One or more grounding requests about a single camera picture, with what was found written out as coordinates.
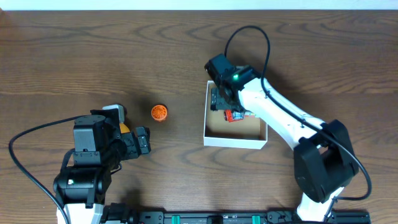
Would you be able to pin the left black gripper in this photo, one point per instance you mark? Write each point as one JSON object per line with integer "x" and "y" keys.
{"x": 134, "y": 144}

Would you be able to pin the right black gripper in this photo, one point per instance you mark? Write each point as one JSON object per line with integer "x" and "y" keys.
{"x": 222, "y": 101}

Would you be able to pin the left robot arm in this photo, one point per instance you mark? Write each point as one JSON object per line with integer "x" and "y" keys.
{"x": 102, "y": 142}

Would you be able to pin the red toy truck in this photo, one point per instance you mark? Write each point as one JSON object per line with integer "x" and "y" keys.
{"x": 232, "y": 116}

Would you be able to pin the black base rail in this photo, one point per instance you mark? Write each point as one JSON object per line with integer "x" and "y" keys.
{"x": 236, "y": 217}

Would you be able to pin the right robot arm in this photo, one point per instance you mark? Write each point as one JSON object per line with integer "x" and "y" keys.
{"x": 324, "y": 161}

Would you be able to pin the white cardboard box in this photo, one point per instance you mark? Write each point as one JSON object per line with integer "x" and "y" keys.
{"x": 249, "y": 133}

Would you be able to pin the orange ribbed toy ball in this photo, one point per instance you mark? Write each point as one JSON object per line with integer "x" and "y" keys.
{"x": 159, "y": 112}

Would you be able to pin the orange white toy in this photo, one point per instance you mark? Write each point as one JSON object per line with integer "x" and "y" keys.
{"x": 121, "y": 116}

